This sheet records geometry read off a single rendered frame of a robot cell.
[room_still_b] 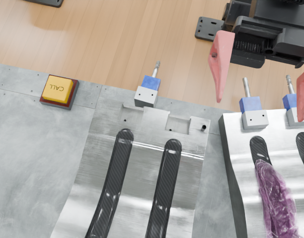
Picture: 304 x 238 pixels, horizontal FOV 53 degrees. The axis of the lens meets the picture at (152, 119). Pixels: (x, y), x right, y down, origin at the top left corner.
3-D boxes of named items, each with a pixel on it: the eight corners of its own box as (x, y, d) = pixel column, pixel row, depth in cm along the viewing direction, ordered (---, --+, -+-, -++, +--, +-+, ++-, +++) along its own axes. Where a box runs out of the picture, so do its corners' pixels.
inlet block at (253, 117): (232, 83, 78) (237, 73, 73) (251, 82, 78) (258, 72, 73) (240, 132, 73) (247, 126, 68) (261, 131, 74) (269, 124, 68)
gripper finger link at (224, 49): (271, 100, 32) (282, 27, 35) (205, 85, 33) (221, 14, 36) (251, 120, 39) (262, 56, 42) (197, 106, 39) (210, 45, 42)
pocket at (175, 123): (168, 116, 72) (168, 111, 69) (190, 121, 72) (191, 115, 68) (164, 134, 71) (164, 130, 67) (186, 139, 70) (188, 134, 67)
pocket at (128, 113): (123, 107, 73) (122, 101, 69) (145, 111, 73) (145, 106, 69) (119, 124, 71) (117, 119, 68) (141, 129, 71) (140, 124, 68)
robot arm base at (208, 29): (275, 37, 76) (278, 14, 79) (198, 20, 78) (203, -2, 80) (264, 53, 84) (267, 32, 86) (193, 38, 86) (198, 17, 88)
